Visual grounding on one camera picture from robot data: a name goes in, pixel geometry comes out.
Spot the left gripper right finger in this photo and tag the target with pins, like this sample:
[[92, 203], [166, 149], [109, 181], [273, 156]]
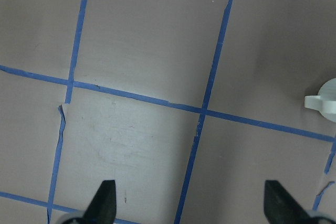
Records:
[[280, 206]]

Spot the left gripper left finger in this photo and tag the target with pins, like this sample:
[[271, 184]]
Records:
[[103, 207]]

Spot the white grey-lined mug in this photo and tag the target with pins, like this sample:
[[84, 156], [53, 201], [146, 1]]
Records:
[[324, 101]]

